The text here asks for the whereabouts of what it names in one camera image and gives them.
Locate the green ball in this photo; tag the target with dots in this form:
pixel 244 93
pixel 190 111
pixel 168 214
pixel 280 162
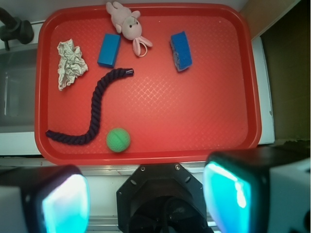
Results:
pixel 118 140

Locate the red plastic tray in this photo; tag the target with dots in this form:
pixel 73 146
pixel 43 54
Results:
pixel 171 116

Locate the blue rectangular block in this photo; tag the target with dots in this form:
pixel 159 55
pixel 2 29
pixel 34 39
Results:
pixel 109 50

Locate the black faucet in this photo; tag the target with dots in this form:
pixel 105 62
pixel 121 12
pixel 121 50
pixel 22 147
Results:
pixel 14 29

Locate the pink plush bunny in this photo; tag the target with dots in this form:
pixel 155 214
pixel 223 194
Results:
pixel 126 23

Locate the metal sink basin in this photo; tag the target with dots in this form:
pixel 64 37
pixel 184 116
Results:
pixel 17 90

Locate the blue sponge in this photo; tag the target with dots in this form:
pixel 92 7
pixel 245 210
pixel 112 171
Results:
pixel 181 51

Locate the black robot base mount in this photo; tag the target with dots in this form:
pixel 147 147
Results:
pixel 163 198

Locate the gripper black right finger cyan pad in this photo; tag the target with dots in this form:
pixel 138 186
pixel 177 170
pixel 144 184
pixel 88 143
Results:
pixel 261 190

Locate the crumpled white paper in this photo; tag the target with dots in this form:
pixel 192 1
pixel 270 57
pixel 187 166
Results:
pixel 71 64

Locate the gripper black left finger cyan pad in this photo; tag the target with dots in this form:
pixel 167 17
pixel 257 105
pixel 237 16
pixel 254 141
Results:
pixel 51 199

